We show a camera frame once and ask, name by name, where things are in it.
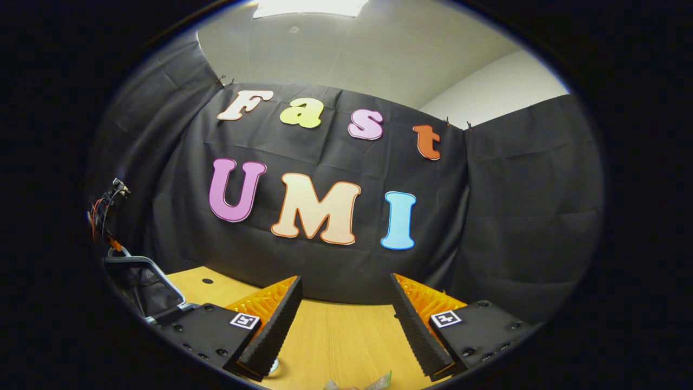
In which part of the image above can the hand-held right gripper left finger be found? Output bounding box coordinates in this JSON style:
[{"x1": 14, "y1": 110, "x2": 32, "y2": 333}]
[{"x1": 154, "y1": 275, "x2": 304, "y2": 382}]

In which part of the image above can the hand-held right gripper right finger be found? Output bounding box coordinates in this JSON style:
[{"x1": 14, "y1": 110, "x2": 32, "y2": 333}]
[{"x1": 390, "y1": 272, "x2": 542, "y2": 381}]

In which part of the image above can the pale green skin care sachet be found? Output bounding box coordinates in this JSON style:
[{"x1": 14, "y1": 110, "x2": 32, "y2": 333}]
[{"x1": 363, "y1": 370, "x2": 393, "y2": 390}]

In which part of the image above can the black backdrop cloth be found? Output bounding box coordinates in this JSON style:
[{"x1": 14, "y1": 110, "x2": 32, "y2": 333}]
[{"x1": 87, "y1": 30, "x2": 604, "y2": 326}]

